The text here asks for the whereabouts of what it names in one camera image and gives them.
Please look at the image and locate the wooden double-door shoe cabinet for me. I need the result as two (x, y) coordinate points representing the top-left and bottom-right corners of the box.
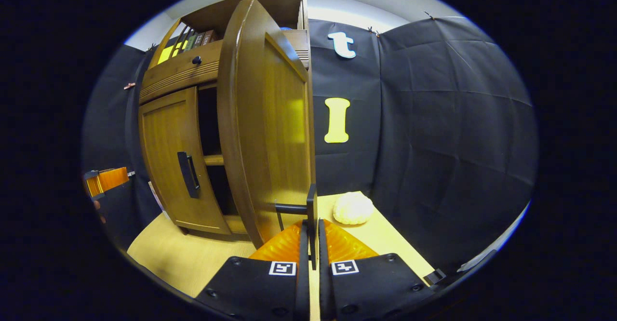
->
(139, 0), (316, 249)

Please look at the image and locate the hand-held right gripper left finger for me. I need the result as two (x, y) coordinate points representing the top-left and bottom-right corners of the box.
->
(195, 220), (310, 321)

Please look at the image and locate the wooden cabinet door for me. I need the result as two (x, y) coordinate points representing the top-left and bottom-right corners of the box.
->
(139, 86), (232, 235)
(217, 0), (316, 249)

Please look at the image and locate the wooden cabinet drawer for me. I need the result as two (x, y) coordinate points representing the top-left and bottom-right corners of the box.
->
(140, 29), (310, 105)

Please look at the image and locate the white bumpy round object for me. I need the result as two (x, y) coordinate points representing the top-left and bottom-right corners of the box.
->
(333, 191), (375, 226)

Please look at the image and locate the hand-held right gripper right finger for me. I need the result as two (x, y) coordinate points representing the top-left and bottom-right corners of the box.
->
(318, 219), (429, 321)

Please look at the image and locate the black door handle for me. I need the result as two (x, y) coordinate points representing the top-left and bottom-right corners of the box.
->
(275, 184), (319, 271)
(177, 151), (201, 199)

